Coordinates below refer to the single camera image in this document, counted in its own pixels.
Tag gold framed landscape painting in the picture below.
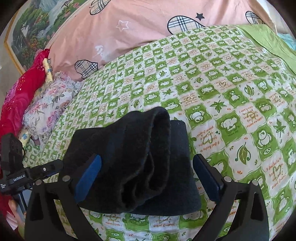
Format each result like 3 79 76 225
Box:
5 0 93 73

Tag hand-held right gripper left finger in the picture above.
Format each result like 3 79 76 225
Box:
24 154 102 241

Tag pink duvet with plaid hearts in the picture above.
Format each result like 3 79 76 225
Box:
47 0 278 80

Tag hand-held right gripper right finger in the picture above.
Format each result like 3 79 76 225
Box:
193 153 270 241

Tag light blue cloth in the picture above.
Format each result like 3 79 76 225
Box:
276 32 296 50

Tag red cloth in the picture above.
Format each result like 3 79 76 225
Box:
0 49 50 144

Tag person's left hand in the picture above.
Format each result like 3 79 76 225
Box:
6 199 26 230

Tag black pants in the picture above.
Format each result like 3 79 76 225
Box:
62 107 201 215

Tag floral ruffled pillow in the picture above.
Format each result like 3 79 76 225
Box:
23 71 84 139

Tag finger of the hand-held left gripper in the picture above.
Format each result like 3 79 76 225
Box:
30 159 64 179

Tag plain green sheet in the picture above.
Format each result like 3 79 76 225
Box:
238 23 296 75

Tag green checkered bed sheet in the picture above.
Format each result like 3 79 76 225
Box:
22 24 296 241

